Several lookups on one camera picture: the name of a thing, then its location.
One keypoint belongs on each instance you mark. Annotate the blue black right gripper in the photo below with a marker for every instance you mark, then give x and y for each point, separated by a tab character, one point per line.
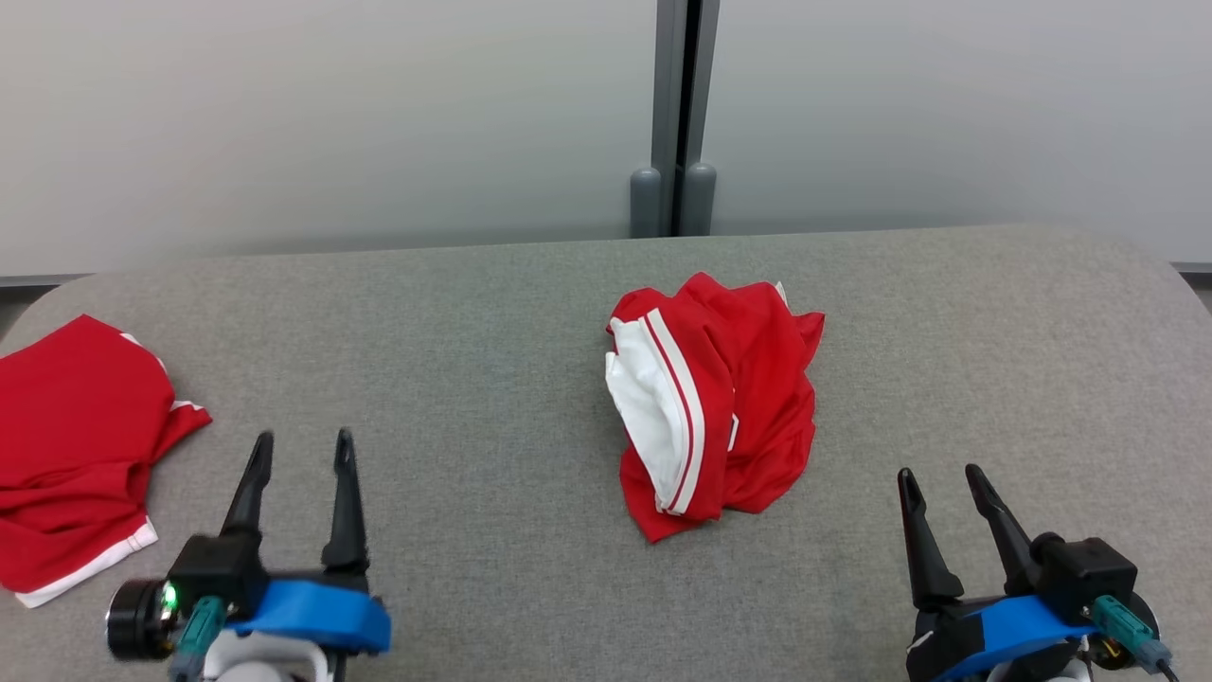
1004	625

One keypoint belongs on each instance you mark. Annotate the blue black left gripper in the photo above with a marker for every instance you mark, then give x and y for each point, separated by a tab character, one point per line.
312	611

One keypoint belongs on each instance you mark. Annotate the red shorts with white trim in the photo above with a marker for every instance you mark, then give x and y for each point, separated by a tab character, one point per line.
76	436

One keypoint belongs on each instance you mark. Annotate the red white numbered jersey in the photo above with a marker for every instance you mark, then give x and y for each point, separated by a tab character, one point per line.
748	398

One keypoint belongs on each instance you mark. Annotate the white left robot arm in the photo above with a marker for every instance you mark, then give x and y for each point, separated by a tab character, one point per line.
265	663

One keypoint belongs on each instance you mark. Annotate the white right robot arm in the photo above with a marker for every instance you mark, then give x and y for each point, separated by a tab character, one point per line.
1037	671

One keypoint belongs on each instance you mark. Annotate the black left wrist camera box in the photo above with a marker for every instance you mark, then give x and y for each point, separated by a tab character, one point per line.
213	568

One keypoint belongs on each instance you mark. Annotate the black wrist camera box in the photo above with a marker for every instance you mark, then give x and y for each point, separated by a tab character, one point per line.
1084	573
213	568

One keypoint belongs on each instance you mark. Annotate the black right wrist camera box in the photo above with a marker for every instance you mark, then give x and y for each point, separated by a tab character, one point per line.
1084	573

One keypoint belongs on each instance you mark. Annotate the grey partition post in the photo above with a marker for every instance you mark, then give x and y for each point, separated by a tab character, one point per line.
682	114

